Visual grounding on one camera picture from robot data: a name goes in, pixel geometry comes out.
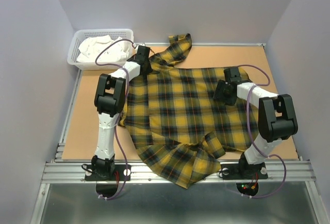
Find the yellow plaid long sleeve shirt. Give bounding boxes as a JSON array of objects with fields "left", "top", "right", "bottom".
[{"left": 119, "top": 33, "right": 261, "bottom": 190}]

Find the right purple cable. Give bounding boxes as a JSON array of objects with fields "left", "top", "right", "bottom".
[{"left": 237, "top": 64, "right": 287, "bottom": 199}]

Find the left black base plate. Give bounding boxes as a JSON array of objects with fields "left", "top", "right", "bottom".
[{"left": 81, "top": 164, "right": 131, "bottom": 182}]

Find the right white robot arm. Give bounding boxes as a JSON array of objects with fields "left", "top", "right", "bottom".
[{"left": 213, "top": 67, "right": 298, "bottom": 180}]

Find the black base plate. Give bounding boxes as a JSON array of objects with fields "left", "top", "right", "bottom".
[
  {"left": 81, "top": 164, "right": 131, "bottom": 182},
  {"left": 221, "top": 163, "right": 268, "bottom": 180}
]

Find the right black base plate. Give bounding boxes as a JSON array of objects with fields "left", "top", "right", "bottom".
[{"left": 221, "top": 163, "right": 268, "bottom": 180}]

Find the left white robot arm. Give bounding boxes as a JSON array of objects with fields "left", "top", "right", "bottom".
[{"left": 82, "top": 45, "right": 152, "bottom": 181}]

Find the white perforated plastic basket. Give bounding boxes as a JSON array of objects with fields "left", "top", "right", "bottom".
[{"left": 67, "top": 28, "right": 134, "bottom": 70}]

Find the aluminium mounting rail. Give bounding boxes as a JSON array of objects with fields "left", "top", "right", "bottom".
[{"left": 41, "top": 159, "right": 316, "bottom": 188}]

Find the white long sleeve shirt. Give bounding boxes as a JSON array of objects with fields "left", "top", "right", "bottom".
[{"left": 77, "top": 35, "right": 133, "bottom": 63}]

